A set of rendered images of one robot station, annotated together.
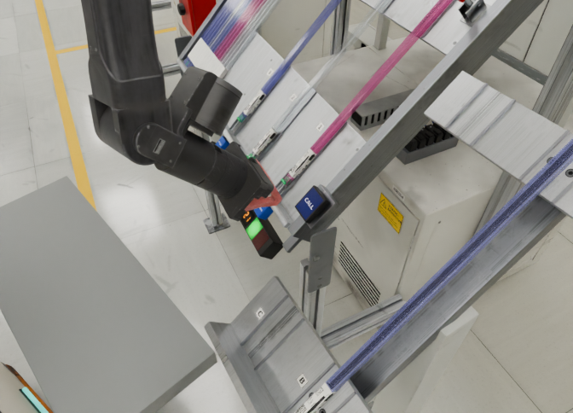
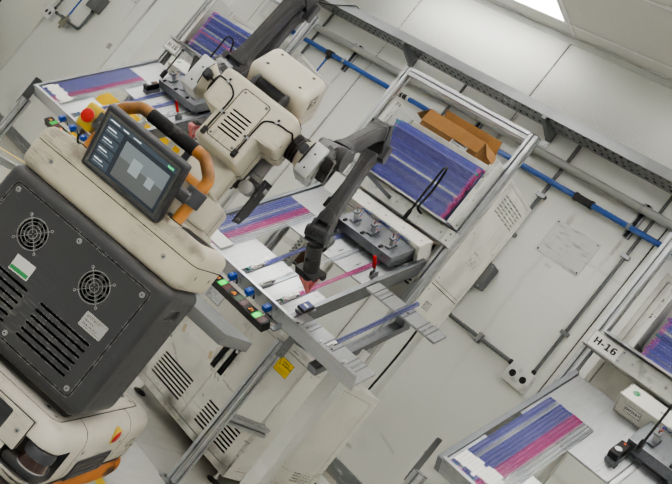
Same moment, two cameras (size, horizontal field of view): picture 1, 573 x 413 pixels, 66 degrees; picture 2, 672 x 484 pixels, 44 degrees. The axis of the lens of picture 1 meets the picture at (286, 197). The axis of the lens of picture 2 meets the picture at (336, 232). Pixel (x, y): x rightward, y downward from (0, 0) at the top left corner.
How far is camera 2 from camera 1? 2.61 m
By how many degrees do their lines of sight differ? 53
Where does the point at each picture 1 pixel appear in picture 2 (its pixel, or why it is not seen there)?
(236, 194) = (314, 274)
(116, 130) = (325, 229)
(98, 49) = (334, 210)
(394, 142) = (336, 304)
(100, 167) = not seen: outside the picture
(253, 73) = (254, 254)
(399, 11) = (342, 263)
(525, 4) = (388, 282)
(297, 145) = (287, 290)
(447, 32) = (362, 277)
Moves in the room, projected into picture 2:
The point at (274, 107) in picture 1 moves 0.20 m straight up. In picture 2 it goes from (270, 272) to (303, 231)
